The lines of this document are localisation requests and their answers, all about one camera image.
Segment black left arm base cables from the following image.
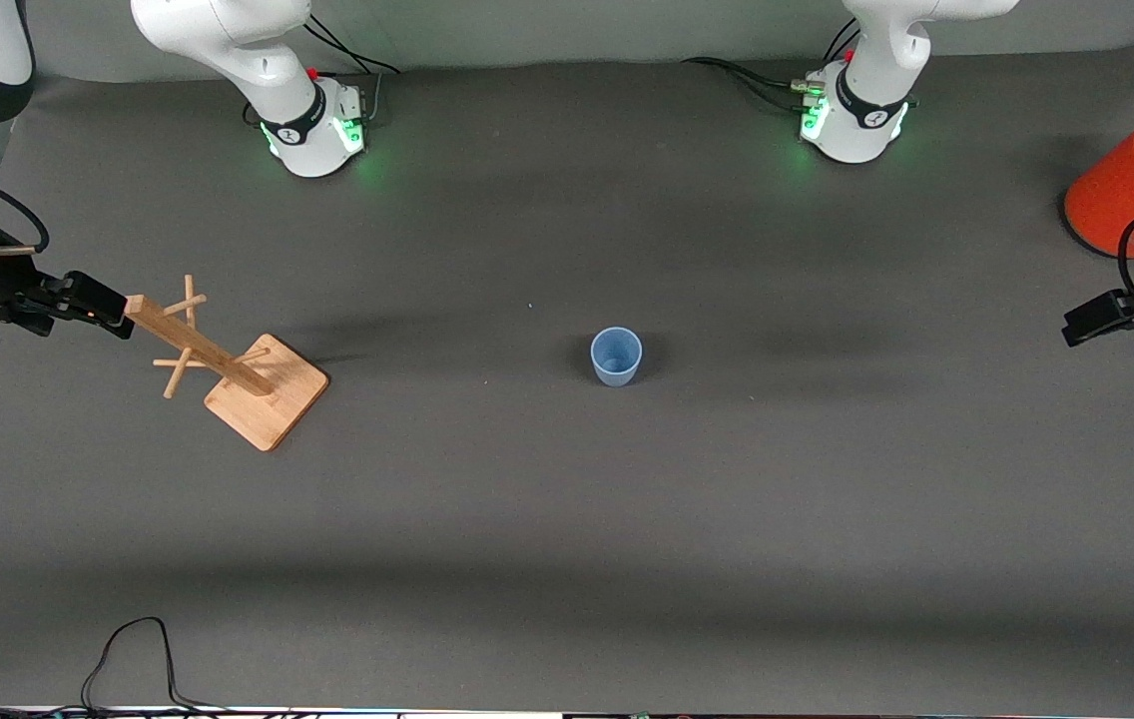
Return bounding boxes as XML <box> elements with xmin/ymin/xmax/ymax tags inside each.
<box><xmin>679</xmin><ymin>18</ymin><xmax>862</xmax><ymax>113</ymax></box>

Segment light blue plastic cup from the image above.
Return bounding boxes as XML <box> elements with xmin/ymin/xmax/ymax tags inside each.
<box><xmin>591</xmin><ymin>327</ymin><xmax>644</xmax><ymax>387</ymax></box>

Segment black looped cable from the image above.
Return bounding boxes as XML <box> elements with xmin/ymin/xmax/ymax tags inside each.
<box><xmin>80</xmin><ymin>617</ymin><xmax>229</xmax><ymax>715</ymax></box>

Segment wooden cup rack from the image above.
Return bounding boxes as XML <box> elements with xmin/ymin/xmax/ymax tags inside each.
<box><xmin>124</xmin><ymin>275</ymin><xmax>330</xmax><ymax>452</ymax></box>

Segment dark grey table mat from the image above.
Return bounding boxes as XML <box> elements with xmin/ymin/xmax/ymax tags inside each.
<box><xmin>0</xmin><ymin>45</ymin><xmax>1134</xmax><ymax>712</ymax></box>

